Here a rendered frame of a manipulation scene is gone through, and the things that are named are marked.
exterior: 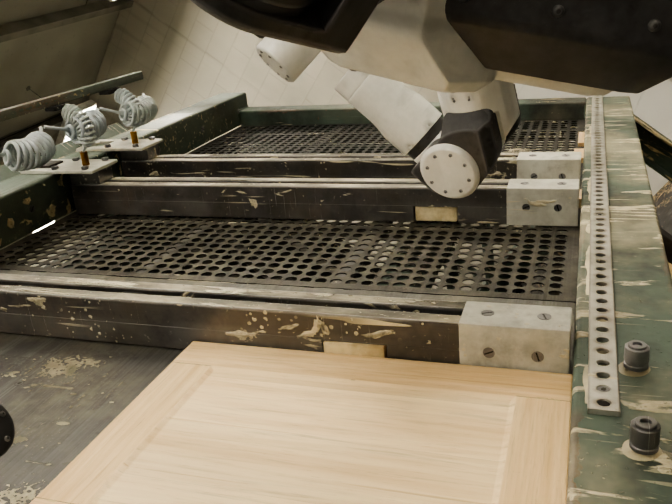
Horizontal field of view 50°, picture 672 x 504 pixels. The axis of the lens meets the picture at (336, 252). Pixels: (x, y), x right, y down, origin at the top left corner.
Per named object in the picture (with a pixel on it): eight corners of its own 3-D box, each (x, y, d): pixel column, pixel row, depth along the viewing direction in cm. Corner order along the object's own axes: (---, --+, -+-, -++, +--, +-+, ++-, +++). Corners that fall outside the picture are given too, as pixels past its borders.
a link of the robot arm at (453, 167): (544, 145, 95) (509, -24, 84) (514, 199, 87) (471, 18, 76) (462, 151, 102) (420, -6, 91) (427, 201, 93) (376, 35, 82)
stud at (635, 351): (649, 375, 75) (651, 350, 74) (623, 373, 76) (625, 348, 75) (647, 363, 77) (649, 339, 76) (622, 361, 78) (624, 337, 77)
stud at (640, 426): (659, 460, 63) (662, 431, 62) (629, 456, 63) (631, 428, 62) (657, 443, 65) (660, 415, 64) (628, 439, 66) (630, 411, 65)
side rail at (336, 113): (584, 139, 212) (586, 102, 208) (242, 143, 247) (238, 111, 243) (584, 133, 219) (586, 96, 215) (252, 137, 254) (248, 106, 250)
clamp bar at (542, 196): (577, 230, 128) (582, 93, 119) (30, 215, 166) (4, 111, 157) (578, 212, 137) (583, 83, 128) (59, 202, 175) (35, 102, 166)
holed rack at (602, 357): (620, 416, 69) (620, 411, 69) (587, 413, 70) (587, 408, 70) (602, 96, 213) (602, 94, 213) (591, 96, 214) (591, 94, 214)
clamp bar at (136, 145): (579, 196, 145) (584, 74, 137) (84, 189, 183) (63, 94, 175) (580, 181, 154) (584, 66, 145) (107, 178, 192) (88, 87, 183)
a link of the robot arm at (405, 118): (366, 84, 101) (469, 176, 102) (332, 119, 94) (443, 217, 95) (408, 31, 93) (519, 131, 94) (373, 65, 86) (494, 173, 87)
